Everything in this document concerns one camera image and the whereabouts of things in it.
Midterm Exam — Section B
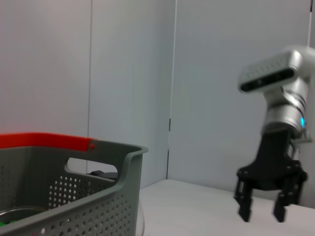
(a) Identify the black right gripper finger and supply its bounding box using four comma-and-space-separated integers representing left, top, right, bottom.
233, 180, 254, 222
272, 180, 303, 222

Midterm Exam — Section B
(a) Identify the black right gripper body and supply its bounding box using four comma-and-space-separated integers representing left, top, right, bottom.
237, 131, 308, 191

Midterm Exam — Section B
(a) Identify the glass teacup black sleeve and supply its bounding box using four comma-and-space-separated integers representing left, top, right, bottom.
0, 206, 49, 226

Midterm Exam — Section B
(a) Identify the glass teapot black lid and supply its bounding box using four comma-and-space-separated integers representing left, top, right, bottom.
88, 169, 146, 236

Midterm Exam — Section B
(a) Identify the grey perforated plastic basket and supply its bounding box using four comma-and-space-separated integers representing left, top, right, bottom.
0, 140, 150, 236

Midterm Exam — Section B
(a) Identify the orange basket handle clip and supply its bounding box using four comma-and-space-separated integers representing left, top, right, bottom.
0, 132, 99, 152

